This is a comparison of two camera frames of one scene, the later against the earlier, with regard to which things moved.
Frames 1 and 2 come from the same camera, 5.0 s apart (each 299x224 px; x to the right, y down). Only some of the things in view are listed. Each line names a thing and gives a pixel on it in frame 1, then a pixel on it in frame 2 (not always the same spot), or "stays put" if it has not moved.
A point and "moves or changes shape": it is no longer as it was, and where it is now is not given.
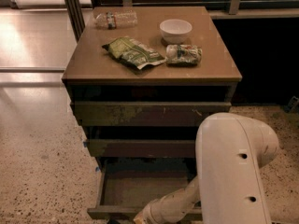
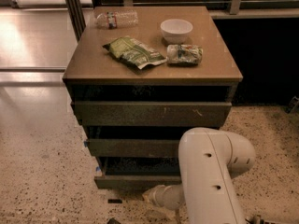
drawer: [126, 184] moves or changes shape
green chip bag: [133, 52] stays put
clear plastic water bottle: [116, 20] stays put
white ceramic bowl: [175, 31] stays put
